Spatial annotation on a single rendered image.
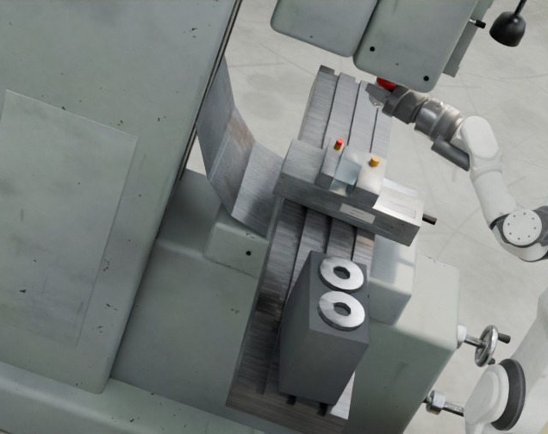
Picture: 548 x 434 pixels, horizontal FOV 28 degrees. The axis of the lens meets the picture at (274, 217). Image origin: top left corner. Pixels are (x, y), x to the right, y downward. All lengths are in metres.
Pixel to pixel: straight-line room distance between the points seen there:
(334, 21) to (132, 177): 0.57
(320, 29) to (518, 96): 3.20
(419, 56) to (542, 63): 3.54
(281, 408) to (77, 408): 0.90
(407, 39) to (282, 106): 2.31
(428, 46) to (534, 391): 0.73
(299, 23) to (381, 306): 0.74
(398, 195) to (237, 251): 0.41
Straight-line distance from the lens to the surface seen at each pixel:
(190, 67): 2.23
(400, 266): 2.64
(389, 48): 2.29
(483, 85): 5.35
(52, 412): 2.94
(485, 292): 4.12
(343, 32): 2.26
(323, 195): 2.52
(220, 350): 2.81
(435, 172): 4.58
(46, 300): 2.74
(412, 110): 2.39
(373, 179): 2.53
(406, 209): 2.56
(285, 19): 2.26
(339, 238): 2.50
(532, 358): 2.16
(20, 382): 2.93
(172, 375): 2.92
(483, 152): 2.34
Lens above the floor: 2.46
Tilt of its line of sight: 38 degrees down
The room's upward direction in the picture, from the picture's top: 23 degrees clockwise
